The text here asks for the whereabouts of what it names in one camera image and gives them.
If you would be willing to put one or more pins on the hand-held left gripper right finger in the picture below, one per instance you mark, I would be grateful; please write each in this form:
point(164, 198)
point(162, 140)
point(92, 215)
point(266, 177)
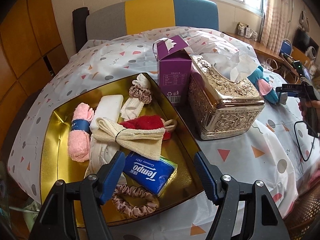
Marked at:
point(205, 177)

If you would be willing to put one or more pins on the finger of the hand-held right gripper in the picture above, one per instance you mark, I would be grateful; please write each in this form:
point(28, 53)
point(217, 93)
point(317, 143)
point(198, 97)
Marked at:
point(290, 88)

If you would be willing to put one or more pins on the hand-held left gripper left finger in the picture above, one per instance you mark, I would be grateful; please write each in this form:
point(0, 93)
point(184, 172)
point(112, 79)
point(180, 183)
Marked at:
point(115, 175)

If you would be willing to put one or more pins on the white printed gauze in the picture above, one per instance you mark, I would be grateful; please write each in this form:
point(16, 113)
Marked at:
point(100, 155)

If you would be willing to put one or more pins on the blue tissue packet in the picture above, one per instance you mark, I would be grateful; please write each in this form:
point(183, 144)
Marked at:
point(145, 170)

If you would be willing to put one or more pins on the blue knitted doll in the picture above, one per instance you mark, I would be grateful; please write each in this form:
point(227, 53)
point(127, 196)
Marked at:
point(257, 77)

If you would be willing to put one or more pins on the beige mesh cloth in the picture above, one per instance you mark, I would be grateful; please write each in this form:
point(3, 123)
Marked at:
point(135, 140)

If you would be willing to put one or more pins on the large pink scrunchie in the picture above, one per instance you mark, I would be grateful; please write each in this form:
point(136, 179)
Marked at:
point(147, 208)

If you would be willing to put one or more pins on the pink towel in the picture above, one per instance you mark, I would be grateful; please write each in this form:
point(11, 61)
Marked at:
point(78, 145)

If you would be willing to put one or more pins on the red fluffy sock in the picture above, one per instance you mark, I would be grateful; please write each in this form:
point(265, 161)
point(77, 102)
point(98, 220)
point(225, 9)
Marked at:
point(145, 123)

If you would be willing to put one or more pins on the white waffle cloth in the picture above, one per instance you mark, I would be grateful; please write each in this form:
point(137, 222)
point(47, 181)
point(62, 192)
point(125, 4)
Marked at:
point(130, 110)

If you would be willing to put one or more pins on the white sponge block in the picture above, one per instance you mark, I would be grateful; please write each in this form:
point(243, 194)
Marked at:
point(107, 107)

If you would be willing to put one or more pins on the gold tin box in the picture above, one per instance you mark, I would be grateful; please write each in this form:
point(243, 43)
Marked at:
point(61, 112)

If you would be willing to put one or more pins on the small brown scrunchie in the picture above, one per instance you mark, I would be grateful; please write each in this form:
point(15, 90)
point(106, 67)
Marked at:
point(140, 93)

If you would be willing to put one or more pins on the person's right hand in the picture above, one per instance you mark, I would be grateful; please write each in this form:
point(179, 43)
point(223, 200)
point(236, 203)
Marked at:
point(303, 110)

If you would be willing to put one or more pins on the small wooden cabinet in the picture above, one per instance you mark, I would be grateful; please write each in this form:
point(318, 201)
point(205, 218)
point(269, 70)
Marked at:
point(298, 53)

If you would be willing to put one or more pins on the blue back chair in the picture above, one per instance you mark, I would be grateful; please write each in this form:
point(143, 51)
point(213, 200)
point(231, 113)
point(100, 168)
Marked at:
point(285, 47)

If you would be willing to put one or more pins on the black monitor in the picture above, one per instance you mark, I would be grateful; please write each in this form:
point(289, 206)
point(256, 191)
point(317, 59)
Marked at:
point(303, 40)

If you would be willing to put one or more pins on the wooden desk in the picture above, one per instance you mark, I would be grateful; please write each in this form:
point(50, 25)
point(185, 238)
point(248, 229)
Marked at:
point(265, 48)

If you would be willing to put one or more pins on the white tissue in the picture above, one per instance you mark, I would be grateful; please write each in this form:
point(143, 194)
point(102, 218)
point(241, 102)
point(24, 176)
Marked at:
point(237, 67)

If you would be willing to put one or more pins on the gold embossed tissue box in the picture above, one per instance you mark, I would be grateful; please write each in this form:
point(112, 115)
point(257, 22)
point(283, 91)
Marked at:
point(225, 110)

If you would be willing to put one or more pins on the pink patterned curtain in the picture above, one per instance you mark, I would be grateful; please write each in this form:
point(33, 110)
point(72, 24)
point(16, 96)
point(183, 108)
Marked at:
point(276, 17)

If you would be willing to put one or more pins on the purple carton box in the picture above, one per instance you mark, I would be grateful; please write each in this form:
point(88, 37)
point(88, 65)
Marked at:
point(172, 80)

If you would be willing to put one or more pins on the woven rattan mat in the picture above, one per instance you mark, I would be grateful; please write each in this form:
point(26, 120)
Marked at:
point(305, 217)

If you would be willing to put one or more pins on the wooden wardrobe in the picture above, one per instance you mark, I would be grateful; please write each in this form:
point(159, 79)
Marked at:
point(25, 42)

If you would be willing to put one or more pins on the grey yellow blue headboard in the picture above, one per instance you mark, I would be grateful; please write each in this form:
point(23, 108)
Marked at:
point(147, 15)

